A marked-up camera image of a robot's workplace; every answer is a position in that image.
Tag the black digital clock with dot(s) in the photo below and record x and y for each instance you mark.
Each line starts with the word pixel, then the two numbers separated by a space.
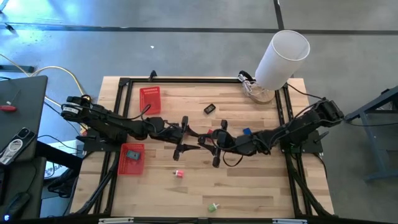
pixel 210 109

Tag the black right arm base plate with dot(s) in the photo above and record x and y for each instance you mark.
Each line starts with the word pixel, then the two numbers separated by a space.
pixel 311 147

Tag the black aluminium table frame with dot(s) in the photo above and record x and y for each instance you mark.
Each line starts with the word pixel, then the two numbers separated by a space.
pixel 202 80

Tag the pink and white charger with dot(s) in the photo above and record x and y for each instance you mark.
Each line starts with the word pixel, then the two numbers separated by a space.
pixel 179 174

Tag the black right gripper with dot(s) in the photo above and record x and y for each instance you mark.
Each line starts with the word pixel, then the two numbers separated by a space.
pixel 225 143

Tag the dark grey side desk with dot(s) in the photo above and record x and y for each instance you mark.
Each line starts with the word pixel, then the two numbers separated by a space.
pixel 25 93

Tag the black table clamp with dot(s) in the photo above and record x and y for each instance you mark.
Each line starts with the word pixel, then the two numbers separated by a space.
pixel 152 74

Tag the white metal bracket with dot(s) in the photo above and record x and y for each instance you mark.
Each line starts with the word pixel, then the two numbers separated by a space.
pixel 115 220
pixel 289 221

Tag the red plastic mesh basket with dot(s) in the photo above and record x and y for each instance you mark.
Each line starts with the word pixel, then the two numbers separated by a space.
pixel 150 102
pixel 130 168

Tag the white printed box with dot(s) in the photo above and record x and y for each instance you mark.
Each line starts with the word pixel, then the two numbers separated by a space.
pixel 56 170

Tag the round wooden lamp base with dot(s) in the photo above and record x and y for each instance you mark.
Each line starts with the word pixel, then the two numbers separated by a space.
pixel 264 97

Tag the white cylindrical lamp shade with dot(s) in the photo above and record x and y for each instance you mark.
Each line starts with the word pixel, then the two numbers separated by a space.
pixel 280 62

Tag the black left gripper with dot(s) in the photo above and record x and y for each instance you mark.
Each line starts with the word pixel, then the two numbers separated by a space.
pixel 177 135

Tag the blue-grey metal table frame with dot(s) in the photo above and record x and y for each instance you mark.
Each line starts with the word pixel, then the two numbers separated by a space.
pixel 370 140

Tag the red USB wall charger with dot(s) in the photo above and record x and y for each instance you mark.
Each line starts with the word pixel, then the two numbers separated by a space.
pixel 210 131

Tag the blue digital clock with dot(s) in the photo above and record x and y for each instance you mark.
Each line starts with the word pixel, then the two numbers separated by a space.
pixel 247 131

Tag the black computer mouse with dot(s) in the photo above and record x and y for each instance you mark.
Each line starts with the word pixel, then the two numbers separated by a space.
pixel 17 202

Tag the black smartphone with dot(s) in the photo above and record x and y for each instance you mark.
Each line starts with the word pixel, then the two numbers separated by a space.
pixel 14 146

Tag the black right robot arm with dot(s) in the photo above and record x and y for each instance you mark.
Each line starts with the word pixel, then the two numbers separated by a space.
pixel 295 130

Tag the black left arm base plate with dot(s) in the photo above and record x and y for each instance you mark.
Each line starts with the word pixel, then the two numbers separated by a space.
pixel 93 147

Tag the green and white charger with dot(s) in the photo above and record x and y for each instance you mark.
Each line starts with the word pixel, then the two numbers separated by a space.
pixel 212 207

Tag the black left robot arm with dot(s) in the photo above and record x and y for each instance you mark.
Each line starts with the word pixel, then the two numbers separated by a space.
pixel 109 124

